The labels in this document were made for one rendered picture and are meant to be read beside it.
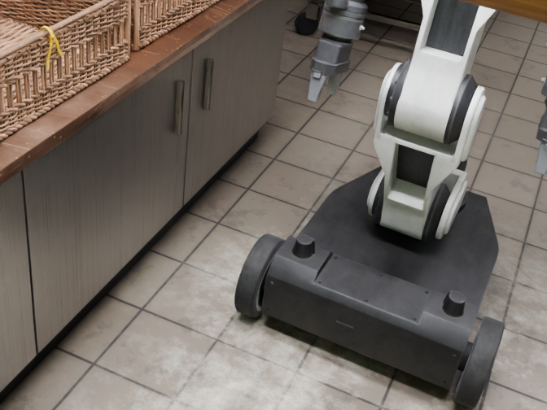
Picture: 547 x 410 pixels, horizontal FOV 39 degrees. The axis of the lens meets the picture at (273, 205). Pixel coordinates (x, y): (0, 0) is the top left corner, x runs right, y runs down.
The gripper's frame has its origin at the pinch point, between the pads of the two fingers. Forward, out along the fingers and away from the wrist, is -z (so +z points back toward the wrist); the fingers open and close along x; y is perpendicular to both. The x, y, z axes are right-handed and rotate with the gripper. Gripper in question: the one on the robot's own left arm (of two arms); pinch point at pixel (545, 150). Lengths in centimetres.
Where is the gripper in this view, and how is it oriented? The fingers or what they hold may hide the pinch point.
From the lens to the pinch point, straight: 162.1
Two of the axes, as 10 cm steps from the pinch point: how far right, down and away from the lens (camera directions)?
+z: 1.6, -8.9, -4.4
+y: 9.2, 2.9, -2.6
